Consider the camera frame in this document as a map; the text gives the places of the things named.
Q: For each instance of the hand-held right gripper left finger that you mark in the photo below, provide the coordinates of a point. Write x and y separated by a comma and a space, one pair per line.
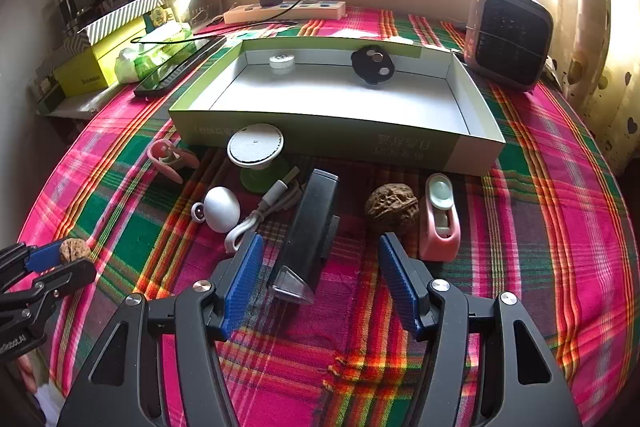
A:
244, 279

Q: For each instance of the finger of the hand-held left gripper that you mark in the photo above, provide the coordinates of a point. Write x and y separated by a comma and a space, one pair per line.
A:
70, 278
42, 255

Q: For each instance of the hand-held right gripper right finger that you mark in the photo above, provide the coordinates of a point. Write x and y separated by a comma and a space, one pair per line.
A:
399, 282

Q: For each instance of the brown walnut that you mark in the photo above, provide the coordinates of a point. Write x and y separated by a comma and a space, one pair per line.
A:
75, 251
391, 208

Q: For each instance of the pink clip with white button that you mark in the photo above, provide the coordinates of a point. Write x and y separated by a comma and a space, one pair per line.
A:
440, 232

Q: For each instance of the white egg-shaped device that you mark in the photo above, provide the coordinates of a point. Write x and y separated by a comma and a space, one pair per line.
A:
221, 208

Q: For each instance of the black bike light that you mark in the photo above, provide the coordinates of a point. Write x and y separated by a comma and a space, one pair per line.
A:
307, 232

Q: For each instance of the pink plastic clip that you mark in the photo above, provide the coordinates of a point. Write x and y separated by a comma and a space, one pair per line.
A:
172, 159

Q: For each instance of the green cardboard box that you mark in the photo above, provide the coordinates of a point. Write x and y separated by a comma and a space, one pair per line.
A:
345, 107

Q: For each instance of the white disc on green stand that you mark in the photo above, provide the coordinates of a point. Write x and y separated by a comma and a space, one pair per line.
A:
255, 146

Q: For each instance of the plaid tablecloth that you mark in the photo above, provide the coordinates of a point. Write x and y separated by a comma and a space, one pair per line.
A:
540, 217

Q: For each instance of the yellow-green cardboard box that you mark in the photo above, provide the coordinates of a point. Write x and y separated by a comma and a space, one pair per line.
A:
95, 64

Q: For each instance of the black round disc with magnets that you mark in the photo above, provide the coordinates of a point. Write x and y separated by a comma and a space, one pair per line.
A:
372, 66

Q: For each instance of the small white round puck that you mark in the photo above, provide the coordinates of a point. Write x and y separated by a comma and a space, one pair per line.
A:
281, 60

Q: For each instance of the black smartphone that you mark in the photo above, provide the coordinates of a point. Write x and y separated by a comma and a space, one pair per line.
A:
175, 67

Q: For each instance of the green tissue pack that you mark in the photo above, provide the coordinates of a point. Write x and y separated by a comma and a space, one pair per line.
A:
155, 52

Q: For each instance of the striped white gift box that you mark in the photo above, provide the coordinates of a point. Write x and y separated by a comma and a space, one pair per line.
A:
125, 21

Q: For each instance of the glass jar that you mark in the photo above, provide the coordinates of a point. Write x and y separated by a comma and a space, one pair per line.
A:
65, 7

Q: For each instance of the grey space heater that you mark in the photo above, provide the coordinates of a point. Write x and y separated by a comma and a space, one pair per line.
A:
507, 39

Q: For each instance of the cream power strip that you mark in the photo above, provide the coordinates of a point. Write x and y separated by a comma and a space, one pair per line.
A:
285, 12

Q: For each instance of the heart-patterned curtain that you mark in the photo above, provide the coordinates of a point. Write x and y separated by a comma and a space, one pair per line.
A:
600, 57

